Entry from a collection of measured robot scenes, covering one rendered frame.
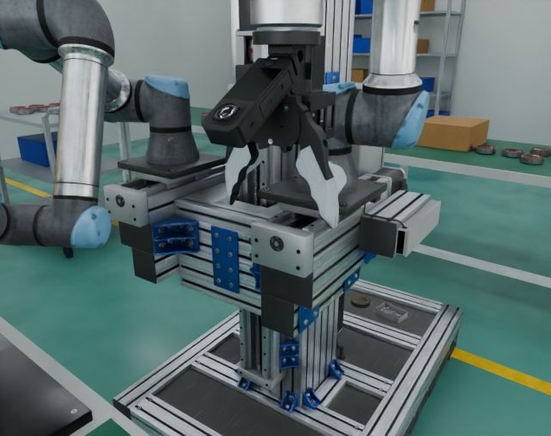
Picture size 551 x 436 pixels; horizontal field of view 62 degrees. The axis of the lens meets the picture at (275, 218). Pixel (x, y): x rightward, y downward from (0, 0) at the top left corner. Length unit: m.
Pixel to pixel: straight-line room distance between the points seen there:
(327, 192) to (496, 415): 1.72
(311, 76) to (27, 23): 0.60
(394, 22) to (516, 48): 5.91
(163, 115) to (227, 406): 0.97
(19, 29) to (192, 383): 1.25
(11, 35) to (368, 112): 0.68
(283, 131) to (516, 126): 6.42
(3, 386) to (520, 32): 6.52
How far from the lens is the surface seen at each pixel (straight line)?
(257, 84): 0.46
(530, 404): 2.22
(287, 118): 0.48
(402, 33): 0.93
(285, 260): 0.94
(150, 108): 1.29
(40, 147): 3.65
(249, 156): 0.52
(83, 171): 0.86
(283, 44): 0.48
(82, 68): 0.91
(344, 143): 1.00
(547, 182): 2.60
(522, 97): 6.80
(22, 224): 0.90
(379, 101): 0.93
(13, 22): 0.99
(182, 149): 1.29
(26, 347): 1.12
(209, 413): 1.65
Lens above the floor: 1.34
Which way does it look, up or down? 20 degrees down
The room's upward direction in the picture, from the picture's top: straight up
